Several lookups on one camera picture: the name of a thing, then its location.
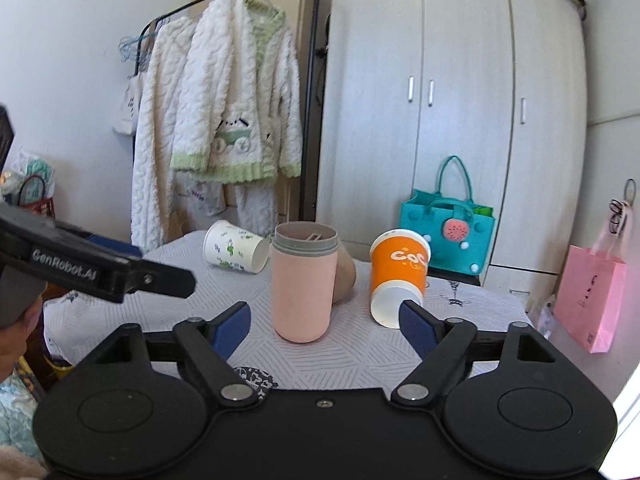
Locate white paper cup green print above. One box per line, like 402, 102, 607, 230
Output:
202, 219, 271, 275

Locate hair ties on hook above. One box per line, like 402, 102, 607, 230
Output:
608, 178, 637, 236

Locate light blue blanket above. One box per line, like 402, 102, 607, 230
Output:
0, 372, 47, 462

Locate red basket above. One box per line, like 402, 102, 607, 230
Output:
14, 175, 56, 220

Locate black clothes rack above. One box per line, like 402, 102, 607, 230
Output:
134, 0, 324, 261

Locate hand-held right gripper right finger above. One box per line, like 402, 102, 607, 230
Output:
390, 300, 559, 404

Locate orange paper cup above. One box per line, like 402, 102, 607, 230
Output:
368, 228, 432, 330

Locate light wooden wardrobe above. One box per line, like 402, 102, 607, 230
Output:
315, 0, 589, 302

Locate yellow item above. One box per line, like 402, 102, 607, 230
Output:
43, 354, 76, 381

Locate pink cup with grey rim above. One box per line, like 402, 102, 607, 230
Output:
270, 221, 341, 344

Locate white plastic bag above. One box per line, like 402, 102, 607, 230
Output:
9, 147, 56, 196

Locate pink paper bag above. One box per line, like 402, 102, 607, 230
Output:
552, 212, 629, 355

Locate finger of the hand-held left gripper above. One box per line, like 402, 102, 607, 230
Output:
112, 258, 197, 305
85, 233, 144, 260

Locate blue clothes hangers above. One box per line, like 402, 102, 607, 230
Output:
118, 33, 151, 69

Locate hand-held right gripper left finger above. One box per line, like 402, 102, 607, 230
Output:
94, 301, 262, 409

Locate teal felt handbag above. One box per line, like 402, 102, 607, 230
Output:
398, 155, 497, 276

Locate white fleece robe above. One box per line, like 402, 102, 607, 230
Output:
130, 15, 279, 254

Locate black white patterned item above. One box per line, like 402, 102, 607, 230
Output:
232, 365, 279, 392

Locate white fleece jacket green trim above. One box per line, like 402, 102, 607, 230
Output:
168, 0, 304, 185

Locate brown cup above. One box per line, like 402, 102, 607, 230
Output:
332, 247, 358, 306

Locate white tote bag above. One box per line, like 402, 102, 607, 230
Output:
112, 72, 146, 136

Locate person's left hand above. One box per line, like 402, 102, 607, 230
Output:
16, 293, 47, 347

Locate white patterned tablecloth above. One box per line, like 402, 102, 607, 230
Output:
42, 230, 532, 394

